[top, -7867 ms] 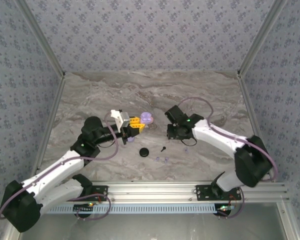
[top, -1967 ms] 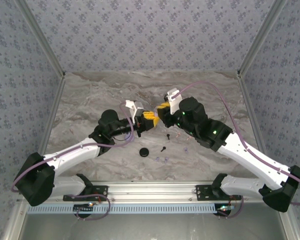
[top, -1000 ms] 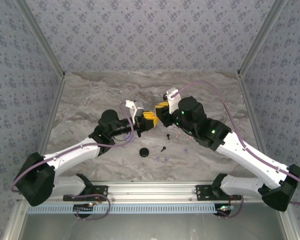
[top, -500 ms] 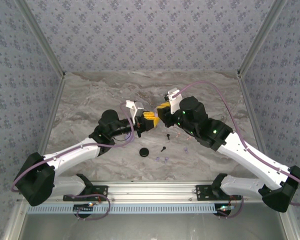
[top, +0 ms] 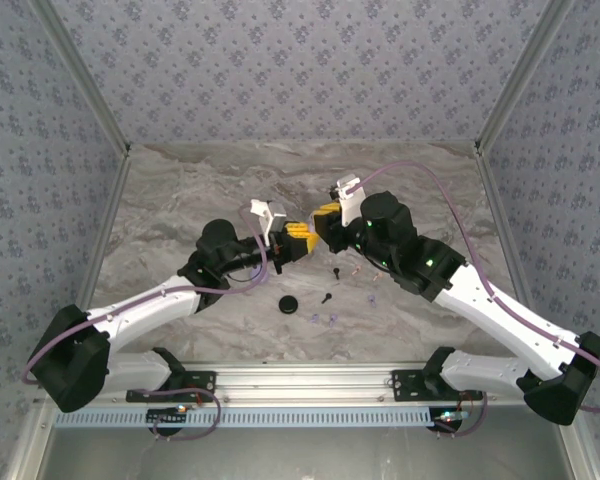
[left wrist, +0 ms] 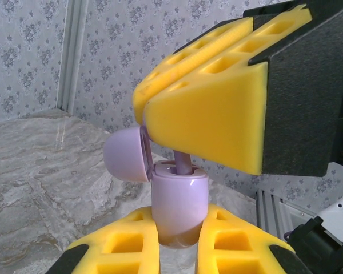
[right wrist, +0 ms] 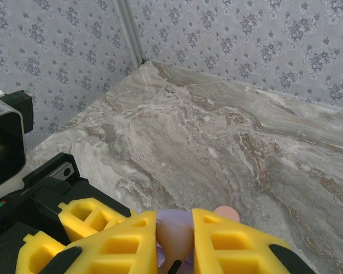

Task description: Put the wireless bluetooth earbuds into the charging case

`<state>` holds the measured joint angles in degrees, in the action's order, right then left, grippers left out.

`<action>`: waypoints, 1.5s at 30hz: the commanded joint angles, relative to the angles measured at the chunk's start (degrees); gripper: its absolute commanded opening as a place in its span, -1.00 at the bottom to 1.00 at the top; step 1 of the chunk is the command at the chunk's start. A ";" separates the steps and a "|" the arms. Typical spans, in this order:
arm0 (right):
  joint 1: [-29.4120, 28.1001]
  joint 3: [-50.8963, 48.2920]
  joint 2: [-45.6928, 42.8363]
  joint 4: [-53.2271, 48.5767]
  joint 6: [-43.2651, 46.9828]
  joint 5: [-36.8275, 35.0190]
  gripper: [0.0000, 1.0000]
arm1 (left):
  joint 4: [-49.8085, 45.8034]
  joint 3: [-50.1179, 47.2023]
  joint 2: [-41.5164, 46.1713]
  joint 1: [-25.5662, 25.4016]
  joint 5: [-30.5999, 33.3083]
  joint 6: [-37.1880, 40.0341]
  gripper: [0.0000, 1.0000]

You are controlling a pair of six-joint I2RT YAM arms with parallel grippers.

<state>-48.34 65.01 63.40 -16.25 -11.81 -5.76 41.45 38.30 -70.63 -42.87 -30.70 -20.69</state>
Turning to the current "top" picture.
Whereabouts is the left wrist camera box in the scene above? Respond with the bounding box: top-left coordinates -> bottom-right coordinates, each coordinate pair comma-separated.
248,198 -> 288,247

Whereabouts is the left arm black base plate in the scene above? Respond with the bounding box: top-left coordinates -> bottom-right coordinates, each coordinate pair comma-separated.
125,371 -> 217,404

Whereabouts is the aluminium table side rail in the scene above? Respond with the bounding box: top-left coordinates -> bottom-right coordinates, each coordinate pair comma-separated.
477,148 -> 536,311
72,147 -> 134,314

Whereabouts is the aluminium frame post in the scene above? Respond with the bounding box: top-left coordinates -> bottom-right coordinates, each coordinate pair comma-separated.
475,0 -> 579,151
29,0 -> 132,154

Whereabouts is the slotted cable duct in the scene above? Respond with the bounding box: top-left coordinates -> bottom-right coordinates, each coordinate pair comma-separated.
53,407 -> 439,429

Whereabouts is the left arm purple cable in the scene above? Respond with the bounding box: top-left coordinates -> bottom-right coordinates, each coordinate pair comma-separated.
22,205 -> 222,442

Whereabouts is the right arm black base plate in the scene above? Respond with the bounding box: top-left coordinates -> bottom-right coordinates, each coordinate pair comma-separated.
390,369 -> 484,404

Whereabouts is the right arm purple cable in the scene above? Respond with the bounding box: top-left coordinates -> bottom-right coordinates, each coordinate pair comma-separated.
349,161 -> 600,439

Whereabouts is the aluminium mounting rail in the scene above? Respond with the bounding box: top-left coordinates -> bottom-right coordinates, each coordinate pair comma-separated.
32,363 -> 580,407

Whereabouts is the grey metal lower shelf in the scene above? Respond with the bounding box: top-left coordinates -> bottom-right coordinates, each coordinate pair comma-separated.
44,424 -> 576,480

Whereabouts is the small lit circuit board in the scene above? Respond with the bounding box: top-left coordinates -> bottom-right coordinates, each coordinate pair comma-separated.
146,405 -> 190,425
431,408 -> 470,432

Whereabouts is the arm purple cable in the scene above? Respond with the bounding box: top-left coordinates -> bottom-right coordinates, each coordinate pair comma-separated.
22,205 -> 222,442
349,161 -> 600,439

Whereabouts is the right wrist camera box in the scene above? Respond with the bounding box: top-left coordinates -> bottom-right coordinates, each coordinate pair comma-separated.
329,173 -> 365,227

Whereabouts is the aluminium frame leg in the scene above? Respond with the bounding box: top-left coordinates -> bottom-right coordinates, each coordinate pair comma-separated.
7,407 -> 56,480
553,414 -> 599,480

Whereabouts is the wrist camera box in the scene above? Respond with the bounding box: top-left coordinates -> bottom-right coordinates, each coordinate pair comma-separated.
248,198 -> 288,247
329,173 -> 365,227

